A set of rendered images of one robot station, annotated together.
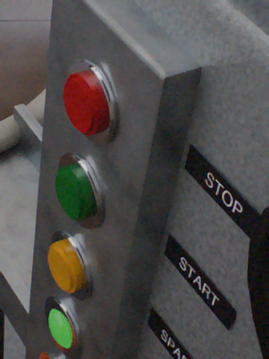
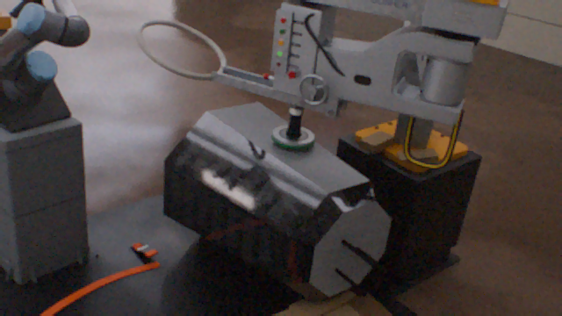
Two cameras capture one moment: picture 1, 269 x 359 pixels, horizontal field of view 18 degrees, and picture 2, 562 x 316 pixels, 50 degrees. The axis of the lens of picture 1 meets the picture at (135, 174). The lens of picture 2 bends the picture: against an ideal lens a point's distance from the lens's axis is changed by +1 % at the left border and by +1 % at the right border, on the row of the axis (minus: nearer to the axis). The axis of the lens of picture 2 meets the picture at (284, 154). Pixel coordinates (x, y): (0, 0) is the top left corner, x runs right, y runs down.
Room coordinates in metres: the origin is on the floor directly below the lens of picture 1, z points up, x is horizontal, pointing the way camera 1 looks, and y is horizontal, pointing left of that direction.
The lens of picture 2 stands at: (-2.08, 1.27, 2.20)
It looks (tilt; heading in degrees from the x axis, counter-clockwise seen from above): 27 degrees down; 331
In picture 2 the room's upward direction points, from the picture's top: 7 degrees clockwise
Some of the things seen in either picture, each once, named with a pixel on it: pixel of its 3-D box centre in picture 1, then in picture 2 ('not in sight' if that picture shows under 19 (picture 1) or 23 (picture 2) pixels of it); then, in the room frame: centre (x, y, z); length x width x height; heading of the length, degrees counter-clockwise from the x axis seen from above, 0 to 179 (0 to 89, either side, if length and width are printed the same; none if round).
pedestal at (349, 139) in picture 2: not in sight; (398, 200); (0.33, -0.92, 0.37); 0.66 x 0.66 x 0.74; 14
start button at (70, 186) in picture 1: (77, 191); not in sight; (0.27, 0.02, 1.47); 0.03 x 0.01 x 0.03; 41
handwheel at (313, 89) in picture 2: not in sight; (315, 87); (0.13, -0.11, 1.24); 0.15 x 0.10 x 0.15; 41
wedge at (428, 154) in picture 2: not in sight; (417, 154); (0.12, -0.80, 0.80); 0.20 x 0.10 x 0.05; 67
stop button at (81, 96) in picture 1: (87, 102); not in sight; (0.27, 0.02, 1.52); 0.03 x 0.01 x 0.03; 41
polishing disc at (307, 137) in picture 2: not in sight; (293, 135); (0.30, -0.12, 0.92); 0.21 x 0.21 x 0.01
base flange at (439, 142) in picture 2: not in sight; (410, 142); (0.33, -0.92, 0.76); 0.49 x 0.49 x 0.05; 14
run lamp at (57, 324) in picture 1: (64, 326); not in sight; (0.27, 0.02, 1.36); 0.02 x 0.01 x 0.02; 41
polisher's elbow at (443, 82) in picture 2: not in sight; (444, 76); (-0.20, -0.55, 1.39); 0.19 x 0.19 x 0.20
